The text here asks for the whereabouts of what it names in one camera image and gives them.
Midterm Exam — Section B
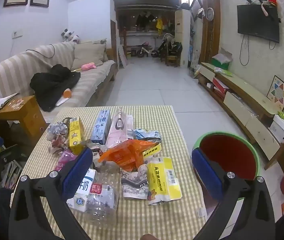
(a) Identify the black television cable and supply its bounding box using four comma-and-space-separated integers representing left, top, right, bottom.
239, 35, 249, 67

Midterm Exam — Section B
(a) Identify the beige cushion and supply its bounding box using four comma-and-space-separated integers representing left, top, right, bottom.
72, 42, 107, 67

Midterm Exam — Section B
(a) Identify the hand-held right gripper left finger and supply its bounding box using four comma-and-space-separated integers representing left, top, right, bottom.
8, 147, 93, 240

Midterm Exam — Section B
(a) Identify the pink packet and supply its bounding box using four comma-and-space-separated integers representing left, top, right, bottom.
105, 107, 133, 153

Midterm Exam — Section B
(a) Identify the yellow tissue packet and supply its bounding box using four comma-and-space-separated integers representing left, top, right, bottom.
146, 156, 182, 205

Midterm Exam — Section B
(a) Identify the black and white patterned wrapper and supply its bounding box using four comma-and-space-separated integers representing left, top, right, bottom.
120, 165, 149, 200

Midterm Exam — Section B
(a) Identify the orange plastic bag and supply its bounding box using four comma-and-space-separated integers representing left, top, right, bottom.
98, 139, 161, 172

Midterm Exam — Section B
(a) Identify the chair with dark clothes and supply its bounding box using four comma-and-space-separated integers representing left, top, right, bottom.
158, 33, 183, 67

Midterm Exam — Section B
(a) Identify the white box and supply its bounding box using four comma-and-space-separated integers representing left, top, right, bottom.
268, 114, 284, 143

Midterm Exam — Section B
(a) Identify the wooden side cabinet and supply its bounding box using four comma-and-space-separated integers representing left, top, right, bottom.
0, 95, 48, 150

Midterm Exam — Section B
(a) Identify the cream television cabinet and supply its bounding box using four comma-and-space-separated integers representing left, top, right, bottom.
197, 62, 284, 170

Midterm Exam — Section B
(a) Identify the black jacket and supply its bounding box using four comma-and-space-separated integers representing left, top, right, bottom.
29, 64, 81, 112

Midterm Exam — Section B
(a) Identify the yellow carton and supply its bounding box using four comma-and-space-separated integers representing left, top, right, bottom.
68, 116, 85, 155

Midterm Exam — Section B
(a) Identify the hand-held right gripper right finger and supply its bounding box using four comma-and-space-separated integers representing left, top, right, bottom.
191, 148, 276, 240

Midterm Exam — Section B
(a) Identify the striped beige sofa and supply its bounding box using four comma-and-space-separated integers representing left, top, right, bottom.
0, 39, 118, 120

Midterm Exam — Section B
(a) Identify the white and blue milk carton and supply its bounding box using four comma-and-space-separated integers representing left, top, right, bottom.
66, 168, 97, 213

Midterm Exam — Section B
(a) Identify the yellow printed wrapper strip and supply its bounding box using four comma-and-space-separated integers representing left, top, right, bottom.
142, 142, 162, 159

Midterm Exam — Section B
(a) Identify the black television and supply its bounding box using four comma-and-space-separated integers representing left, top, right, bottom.
237, 4, 280, 43

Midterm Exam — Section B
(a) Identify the open book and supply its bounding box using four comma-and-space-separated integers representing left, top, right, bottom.
0, 92, 20, 110

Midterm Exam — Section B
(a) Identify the blue and white snack bag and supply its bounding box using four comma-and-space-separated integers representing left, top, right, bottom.
132, 128, 162, 143

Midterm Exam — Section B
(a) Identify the pink toy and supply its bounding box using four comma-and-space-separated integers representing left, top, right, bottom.
81, 62, 97, 71

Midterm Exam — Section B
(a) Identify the grey paper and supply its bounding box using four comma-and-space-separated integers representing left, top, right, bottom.
47, 121, 69, 140

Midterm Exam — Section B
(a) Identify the balance bike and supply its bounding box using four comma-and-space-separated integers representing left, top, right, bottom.
135, 42, 159, 58

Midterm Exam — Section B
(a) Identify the standing air conditioner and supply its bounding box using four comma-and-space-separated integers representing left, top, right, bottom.
174, 10, 191, 67

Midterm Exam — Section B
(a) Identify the blue toothpaste box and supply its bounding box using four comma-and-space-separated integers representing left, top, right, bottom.
90, 109, 112, 145

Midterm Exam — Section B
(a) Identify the red bin with green rim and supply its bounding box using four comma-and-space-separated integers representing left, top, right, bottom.
191, 130, 260, 201

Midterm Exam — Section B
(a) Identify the pink wrapper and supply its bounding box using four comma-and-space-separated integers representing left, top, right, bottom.
54, 148, 78, 172

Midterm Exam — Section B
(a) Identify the star checkers board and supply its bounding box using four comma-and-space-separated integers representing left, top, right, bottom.
266, 75, 284, 111

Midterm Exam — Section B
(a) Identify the person's left leg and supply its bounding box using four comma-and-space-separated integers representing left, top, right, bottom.
0, 187, 15, 230

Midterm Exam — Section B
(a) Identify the wall clock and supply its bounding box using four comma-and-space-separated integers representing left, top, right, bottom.
205, 7, 215, 22

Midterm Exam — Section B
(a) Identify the red flat box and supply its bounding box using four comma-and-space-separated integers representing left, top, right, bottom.
212, 77, 230, 98

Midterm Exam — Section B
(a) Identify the green cardboard box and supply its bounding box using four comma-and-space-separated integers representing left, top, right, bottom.
211, 47, 233, 70

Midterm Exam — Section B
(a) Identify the yellow checked tablecloth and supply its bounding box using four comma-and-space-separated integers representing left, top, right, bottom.
12, 105, 207, 240

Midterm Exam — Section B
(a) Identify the clear plastic bottle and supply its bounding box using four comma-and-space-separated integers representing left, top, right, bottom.
85, 161, 121, 224

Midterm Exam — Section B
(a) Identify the panda plush toy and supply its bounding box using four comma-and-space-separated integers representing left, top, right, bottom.
60, 28, 80, 43

